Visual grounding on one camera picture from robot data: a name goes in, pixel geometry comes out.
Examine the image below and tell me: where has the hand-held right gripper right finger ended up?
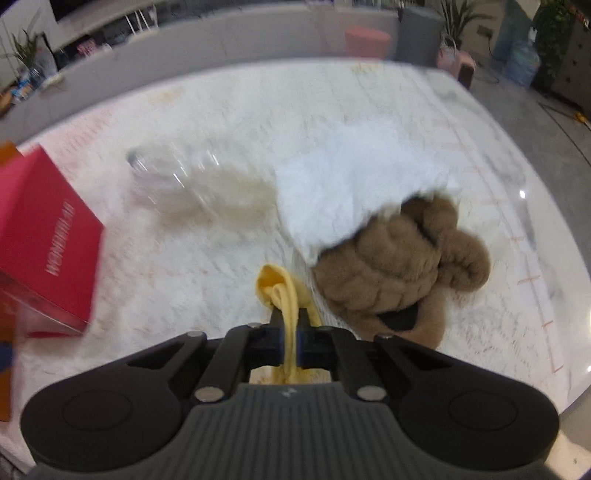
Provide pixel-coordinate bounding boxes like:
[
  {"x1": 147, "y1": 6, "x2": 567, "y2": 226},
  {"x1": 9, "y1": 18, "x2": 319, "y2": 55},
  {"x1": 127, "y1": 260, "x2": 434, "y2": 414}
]
[{"x1": 295, "y1": 309, "x2": 455, "y2": 400}]

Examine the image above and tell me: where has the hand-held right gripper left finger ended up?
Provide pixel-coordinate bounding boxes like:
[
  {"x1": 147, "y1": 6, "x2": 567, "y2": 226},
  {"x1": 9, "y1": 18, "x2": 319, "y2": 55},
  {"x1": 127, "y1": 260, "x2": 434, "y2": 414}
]
[{"x1": 124, "y1": 309, "x2": 284, "y2": 402}]

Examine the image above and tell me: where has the orange cardboard box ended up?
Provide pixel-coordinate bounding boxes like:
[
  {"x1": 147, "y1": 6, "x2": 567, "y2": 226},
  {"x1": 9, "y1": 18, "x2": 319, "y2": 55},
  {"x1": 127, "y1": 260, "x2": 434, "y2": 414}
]
[{"x1": 0, "y1": 141, "x2": 20, "y2": 423}]

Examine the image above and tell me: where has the yellow cloth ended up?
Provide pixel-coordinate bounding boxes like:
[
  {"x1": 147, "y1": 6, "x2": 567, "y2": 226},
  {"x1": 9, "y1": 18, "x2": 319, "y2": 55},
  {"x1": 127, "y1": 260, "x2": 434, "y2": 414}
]
[{"x1": 256, "y1": 264, "x2": 333, "y2": 385}]

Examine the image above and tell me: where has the brown plush bear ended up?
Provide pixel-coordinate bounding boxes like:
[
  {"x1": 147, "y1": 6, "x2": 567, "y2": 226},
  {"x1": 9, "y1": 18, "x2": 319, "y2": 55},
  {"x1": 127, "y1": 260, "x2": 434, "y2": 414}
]
[{"x1": 313, "y1": 193, "x2": 491, "y2": 350}]

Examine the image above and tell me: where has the white cloth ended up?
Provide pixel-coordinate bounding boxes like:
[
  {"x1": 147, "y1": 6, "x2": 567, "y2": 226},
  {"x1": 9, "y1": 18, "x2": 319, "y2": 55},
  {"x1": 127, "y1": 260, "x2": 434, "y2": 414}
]
[{"x1": 274, "y1": 121, "x2": 460, "y2": 252}]

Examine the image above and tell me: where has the pink box of red balls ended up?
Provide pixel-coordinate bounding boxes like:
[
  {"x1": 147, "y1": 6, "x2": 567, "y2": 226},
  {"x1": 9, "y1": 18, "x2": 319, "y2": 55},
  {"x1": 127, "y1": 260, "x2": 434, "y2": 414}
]
[{"x1": 0, "y1": 144, "x2": 105, "y2": 337}]

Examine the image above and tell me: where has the clear plastic bottle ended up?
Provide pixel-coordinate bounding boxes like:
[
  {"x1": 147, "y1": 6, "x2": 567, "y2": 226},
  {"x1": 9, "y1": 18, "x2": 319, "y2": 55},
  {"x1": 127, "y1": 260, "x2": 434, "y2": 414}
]
[{"x1": 126, "y1": 141, "x2": 278, "y2": 232}]

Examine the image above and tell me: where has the green plant in glass vase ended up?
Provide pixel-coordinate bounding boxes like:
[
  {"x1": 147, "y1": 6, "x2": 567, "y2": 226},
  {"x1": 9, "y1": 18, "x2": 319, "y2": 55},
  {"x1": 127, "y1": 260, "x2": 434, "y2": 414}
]
[{"x1": 4, "y1": 14, "x2": 51, "y2": 88}]

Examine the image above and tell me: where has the pink round stool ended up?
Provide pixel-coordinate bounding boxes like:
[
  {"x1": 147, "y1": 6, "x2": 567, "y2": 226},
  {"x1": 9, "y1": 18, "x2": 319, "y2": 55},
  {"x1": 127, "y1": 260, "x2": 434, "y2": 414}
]
[{"x1": 345, "y1": 25, "x2": 391, "y2": 60}]

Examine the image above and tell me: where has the pink small appliance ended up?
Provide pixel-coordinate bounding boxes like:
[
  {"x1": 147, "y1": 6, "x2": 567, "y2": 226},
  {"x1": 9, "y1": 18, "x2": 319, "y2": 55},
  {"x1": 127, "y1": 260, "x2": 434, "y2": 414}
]
[{"x1": 438, "y1": 48, "x2": 476, "y2": 89}]

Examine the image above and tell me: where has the small woven basket bag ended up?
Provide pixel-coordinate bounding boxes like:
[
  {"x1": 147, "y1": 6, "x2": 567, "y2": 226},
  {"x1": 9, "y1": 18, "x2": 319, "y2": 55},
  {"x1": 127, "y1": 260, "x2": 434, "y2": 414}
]
[{"x1": 436, "y1": 37, "x2": 458, "y2": 68}]

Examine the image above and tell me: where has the grey trash bin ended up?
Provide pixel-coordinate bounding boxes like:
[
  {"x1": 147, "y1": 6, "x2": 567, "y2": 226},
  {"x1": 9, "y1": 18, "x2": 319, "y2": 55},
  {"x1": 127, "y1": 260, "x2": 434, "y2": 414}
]
[{"x1": 398, "y1": 7, "x2": 444, "y2": 65}]

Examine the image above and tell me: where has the white router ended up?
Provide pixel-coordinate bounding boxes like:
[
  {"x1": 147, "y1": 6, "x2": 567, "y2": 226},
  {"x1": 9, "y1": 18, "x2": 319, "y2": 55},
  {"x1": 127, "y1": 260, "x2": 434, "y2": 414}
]
[{"x1": 124, "y1": 9, "x2": 160, "y2": 35}]

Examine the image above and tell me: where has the blue water jug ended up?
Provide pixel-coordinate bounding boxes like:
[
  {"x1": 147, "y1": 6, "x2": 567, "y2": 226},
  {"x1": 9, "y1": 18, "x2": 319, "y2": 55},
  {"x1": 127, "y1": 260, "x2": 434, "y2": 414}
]
[{"x1": 505, "y1": 28, "x2": 541, "y2": 86}]

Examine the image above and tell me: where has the long-leaved potted plant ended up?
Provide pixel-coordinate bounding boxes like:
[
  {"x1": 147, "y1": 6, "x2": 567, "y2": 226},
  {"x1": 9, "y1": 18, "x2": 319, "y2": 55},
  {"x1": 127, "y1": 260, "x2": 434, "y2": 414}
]
[{"x1": 436, "y1": 0, "x2": 490, "y2": 42}]

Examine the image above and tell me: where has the grey drawer cabinet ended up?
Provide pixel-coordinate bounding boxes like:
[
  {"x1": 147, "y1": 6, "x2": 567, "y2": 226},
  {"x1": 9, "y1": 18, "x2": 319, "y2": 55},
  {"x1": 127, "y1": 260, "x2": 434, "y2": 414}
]
[{"x1": 551, "y1": 18, "x2": 591, "y2": 112}]

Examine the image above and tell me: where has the bushy green plant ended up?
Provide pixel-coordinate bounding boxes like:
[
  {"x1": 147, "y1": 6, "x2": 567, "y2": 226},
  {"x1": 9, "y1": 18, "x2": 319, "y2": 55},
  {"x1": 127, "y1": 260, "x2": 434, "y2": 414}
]
[{"x1": 531, "y1": 0, "x2": 578, "y2": 90}]

